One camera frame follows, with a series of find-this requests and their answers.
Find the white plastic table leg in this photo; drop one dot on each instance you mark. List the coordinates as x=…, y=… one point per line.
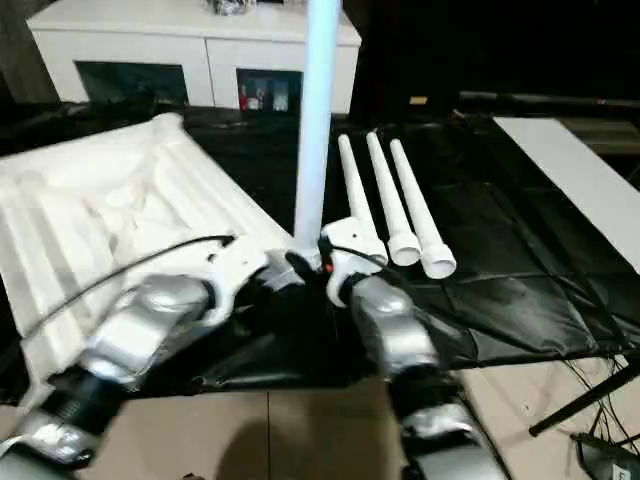
x=315, y=125
x=422, y=210
x=392, y=200
x=354, y=175

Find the white plastic table top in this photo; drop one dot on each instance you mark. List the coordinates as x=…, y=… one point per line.
x=125, y=200

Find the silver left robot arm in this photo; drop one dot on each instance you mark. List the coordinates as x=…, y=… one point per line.
x=140, y=320

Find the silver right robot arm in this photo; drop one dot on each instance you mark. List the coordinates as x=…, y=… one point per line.
x=395, y=325

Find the small white cup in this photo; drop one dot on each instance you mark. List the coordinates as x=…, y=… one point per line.
x=281, y=97
x=255, y=103

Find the black work mat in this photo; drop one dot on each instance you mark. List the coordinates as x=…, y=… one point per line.
x=500, y=250

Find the small tan label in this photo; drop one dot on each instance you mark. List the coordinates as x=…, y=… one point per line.
x=418, y=100

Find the white flat board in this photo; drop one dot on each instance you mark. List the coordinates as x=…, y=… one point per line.
x=575, y=175

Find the white cabinet with glass doors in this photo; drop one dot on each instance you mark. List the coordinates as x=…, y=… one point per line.
x=150, y=40

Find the black power adapter white label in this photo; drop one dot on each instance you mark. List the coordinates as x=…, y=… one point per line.
x=610, y=460

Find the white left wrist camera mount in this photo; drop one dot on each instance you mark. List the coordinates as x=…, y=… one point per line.
x=235, y=270

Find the black metal rail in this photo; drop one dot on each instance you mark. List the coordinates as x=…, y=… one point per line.
x=550, y=99

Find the black metal stand frame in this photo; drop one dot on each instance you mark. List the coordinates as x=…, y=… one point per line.
x=585, y=400

